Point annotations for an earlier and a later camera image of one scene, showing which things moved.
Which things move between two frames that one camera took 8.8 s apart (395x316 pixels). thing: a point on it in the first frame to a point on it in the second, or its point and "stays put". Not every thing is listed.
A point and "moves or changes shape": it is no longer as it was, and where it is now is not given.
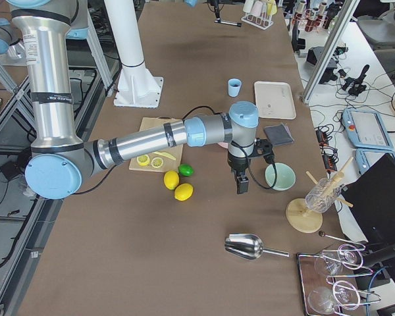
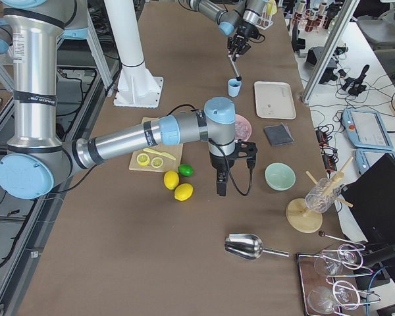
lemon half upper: (157, 162) stays put
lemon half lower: (143, 160) stays put
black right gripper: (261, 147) to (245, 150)
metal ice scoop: (248, 246) stays put
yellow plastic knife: (165, 155) stays put
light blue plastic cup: (234, 86) stays put
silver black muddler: (228, 23) moves or changes shape
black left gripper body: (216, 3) to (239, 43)
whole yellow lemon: (171, 180) stays put
